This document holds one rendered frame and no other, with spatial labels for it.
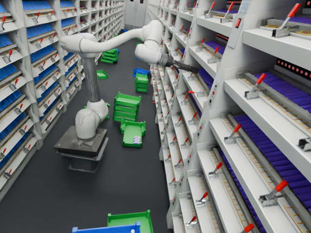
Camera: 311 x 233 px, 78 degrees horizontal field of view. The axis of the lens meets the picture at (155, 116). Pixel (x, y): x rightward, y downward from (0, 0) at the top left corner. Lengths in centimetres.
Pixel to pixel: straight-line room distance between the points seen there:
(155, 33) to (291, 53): 89
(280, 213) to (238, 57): 56
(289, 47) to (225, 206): 58
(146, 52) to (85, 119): 72
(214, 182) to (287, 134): 43
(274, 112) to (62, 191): 155
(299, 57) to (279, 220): 41
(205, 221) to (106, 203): 87
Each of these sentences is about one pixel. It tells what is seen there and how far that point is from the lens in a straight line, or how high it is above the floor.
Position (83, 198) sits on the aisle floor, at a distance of 170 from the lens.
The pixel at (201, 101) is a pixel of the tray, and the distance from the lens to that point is 111.
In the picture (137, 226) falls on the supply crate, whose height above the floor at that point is 47.
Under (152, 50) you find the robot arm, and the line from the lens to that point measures 127.
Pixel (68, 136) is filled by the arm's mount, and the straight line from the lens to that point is 184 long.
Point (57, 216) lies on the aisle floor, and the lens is 165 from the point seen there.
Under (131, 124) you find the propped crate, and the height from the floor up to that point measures 10.
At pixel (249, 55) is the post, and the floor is 127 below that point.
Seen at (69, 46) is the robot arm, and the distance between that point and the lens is 150.
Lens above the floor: 138
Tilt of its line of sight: 30 degrees down
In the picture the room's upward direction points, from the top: 12 degrees clockwise
